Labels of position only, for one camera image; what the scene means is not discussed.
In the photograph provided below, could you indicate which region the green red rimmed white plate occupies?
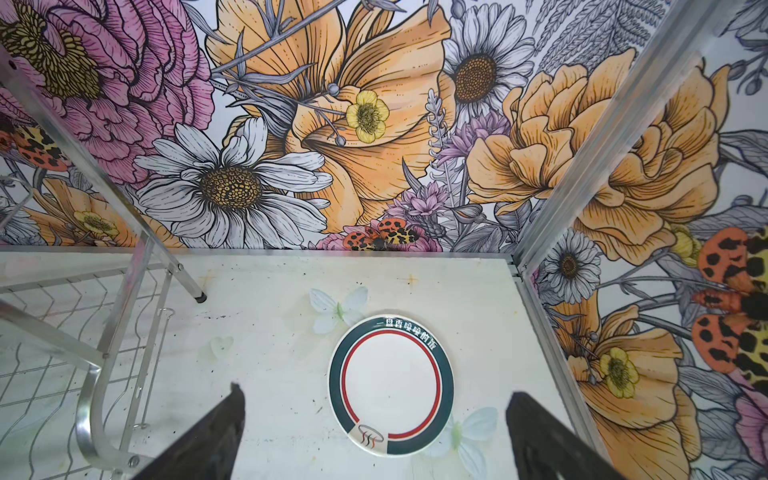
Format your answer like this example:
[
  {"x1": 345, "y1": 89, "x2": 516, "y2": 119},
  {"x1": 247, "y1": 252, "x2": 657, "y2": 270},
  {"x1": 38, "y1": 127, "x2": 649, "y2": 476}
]
[{"x1": 327, "y1": 314, "x2": 455, "y2": 457}]

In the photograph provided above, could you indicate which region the chrome wire dish rack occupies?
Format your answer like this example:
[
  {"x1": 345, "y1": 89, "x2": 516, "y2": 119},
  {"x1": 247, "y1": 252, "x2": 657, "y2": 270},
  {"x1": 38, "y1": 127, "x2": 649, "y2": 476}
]
[{"x1": 1, "y1": 51, "x2": 207, "y2": 478}]

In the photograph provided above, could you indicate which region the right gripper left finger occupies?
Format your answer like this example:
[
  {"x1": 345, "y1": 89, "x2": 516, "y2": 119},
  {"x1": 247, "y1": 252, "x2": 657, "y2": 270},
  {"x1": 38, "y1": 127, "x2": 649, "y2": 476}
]
[{"x1": 134, "y1": 383, "x2": 246, "y2": 480}]

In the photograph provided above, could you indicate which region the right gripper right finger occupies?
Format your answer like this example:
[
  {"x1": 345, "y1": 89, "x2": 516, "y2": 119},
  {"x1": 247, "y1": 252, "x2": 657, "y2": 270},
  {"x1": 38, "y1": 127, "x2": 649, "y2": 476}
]
[{"x1": 505, "y1": 391, "x2": 623, "y2": 480}]

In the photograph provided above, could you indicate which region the right aluminium corner post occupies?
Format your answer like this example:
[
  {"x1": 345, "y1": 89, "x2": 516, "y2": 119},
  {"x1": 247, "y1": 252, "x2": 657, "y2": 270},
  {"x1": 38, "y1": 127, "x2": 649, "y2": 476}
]
[{"x1": 514, "y1": 1, "x2": 743, "y2": 278}]

